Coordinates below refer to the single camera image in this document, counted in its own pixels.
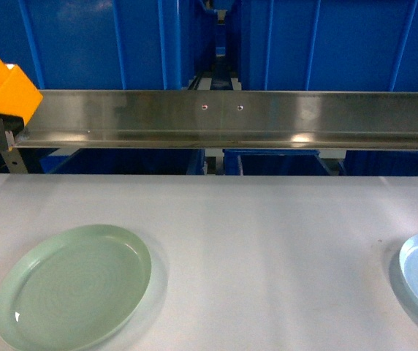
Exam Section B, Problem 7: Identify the pale green round plate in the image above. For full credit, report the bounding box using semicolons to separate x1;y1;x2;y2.
0;224;151;350

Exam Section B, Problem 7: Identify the large blue bin upper left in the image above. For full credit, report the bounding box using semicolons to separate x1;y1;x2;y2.
0;1;192;90

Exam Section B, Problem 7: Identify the blue bin below rail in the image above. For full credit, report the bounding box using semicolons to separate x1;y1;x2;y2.
223;149;332;176

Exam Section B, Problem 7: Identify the yellow toy building block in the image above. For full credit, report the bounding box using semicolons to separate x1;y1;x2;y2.
0;59;43;124

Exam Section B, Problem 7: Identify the large blue bin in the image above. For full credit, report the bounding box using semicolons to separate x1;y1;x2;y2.
232;1;418;92
0;1;192;90

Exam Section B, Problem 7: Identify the large blue bin upper right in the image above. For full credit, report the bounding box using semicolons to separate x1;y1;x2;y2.
232;1;418;92

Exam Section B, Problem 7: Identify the stainless steel shelf rail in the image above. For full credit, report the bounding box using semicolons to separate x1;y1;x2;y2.
16;90;418;151

